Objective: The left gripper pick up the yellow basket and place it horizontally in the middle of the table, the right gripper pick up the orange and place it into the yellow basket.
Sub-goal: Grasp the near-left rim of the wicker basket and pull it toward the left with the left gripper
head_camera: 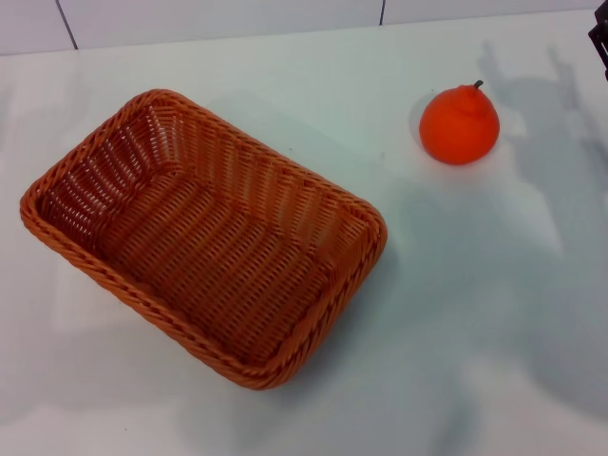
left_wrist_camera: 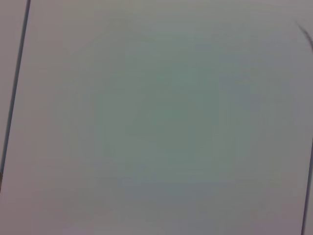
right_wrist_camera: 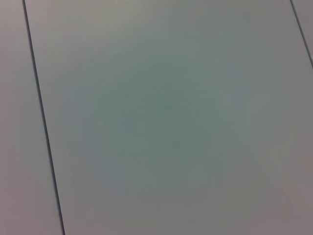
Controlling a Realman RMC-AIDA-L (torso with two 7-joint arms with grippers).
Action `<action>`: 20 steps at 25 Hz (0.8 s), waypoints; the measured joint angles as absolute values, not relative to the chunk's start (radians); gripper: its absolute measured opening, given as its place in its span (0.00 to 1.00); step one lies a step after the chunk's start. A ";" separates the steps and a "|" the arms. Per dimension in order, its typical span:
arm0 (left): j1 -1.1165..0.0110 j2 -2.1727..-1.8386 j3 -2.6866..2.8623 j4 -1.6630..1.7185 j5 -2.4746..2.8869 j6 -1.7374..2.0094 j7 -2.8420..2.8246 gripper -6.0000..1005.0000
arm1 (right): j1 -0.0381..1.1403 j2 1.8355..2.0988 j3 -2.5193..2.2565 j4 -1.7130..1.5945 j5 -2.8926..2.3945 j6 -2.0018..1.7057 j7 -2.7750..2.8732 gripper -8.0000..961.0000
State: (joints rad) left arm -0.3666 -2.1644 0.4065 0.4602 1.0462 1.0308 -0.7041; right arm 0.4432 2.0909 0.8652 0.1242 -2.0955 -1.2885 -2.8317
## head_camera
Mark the orange woven plastic basket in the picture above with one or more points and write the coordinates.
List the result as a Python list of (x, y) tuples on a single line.
[(214, 247)]

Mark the orange toy fruit with stem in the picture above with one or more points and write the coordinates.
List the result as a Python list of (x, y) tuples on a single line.
[(456, 128)]

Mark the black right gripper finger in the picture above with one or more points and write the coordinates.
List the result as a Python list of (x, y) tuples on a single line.
[(600, 38)]

